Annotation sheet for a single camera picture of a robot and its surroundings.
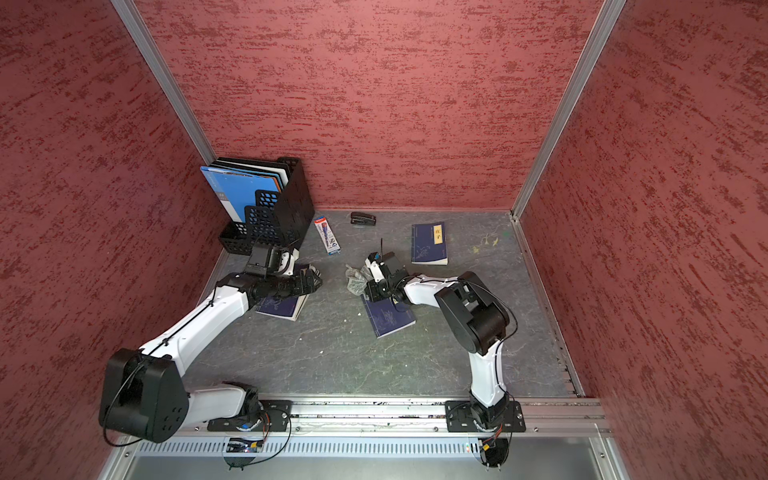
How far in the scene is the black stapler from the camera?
3.91 ft

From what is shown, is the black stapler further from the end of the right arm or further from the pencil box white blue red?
the end of the right arm

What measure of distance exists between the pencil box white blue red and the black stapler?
4.2 inches

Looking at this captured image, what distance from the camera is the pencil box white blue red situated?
3.59 ft
